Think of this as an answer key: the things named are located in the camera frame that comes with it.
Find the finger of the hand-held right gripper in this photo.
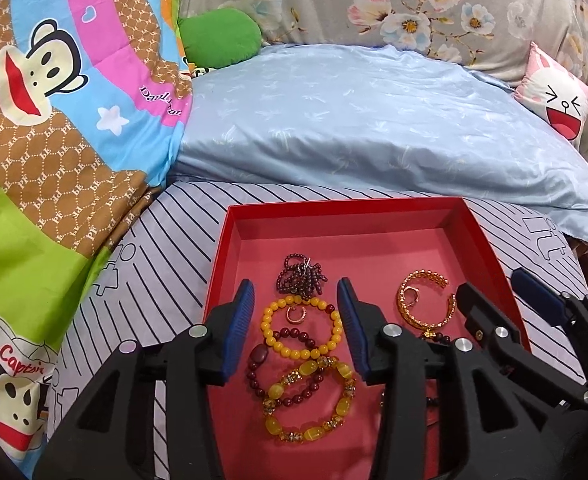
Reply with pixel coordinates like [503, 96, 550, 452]
[511, 267, 588, 361]
[456, 282, 588, 411]

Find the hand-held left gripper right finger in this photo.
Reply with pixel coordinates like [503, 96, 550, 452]
[336, 277, 566, 480]

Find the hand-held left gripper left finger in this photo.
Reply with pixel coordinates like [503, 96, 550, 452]
[33, 279, 256, 480]

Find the yellow round bead bracelet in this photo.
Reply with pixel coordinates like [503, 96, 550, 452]
[260, 295, 345, 360]

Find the dark red bead bracelet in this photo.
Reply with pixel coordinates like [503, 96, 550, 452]
[244, 326, 332, 408]

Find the black and yellow bead bracelet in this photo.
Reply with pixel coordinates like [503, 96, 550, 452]
[416, 327, 453, 349]

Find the yellow and gold bead bracelet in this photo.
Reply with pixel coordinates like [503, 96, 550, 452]
[260, 357, 358, 444]

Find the red cardboard box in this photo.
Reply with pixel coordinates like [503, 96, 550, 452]
[201, 197, 532, 480]

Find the grey striped bed sheet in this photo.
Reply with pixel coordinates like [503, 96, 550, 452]
[44, 180, 588, 480]

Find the pink cat face pillow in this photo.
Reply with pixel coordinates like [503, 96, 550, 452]
[513, 41, 588, 143]

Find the light blue pillow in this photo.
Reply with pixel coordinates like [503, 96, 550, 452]
[166, 42, 588, 248]

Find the cartoon monkey blanket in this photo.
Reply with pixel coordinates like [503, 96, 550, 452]
[0, 0, 197, 461]

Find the green pillow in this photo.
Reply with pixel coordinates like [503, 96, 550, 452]
[176, 7, 264, 70]

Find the grey floral cloth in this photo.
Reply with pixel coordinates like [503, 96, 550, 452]
[176, 0, 588, 86]

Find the gold chain cuff bangle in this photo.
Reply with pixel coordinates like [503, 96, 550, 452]
[396, 270, 457, 333]

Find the dark garnet bead bracelet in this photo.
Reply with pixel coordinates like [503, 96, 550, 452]
[275, 254, 331, 295]

